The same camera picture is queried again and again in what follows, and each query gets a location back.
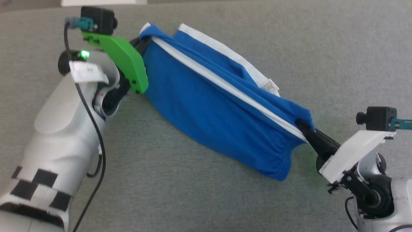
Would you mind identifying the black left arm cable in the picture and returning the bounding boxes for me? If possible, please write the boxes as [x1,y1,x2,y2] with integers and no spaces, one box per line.
[64,17,107,232]

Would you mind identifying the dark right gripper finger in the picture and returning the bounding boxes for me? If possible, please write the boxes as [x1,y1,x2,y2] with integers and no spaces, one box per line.
[295,119,342,152]
[301,128,336,162]

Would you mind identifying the white box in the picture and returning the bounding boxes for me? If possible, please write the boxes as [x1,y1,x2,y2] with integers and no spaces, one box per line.
[61,0,149,7]

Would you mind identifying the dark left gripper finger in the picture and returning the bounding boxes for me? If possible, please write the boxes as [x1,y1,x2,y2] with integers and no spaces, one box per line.
[135,41,152,57]
[129,36,151,47]

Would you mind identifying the blue garment with white trim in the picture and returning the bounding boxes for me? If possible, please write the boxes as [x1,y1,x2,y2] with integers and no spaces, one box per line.
[139,22,314,182]

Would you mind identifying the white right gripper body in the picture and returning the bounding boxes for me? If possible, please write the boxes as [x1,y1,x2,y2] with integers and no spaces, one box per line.
[318,130,397,185]

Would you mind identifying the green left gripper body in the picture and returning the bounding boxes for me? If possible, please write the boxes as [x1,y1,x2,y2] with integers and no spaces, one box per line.
[82,31,149,95]

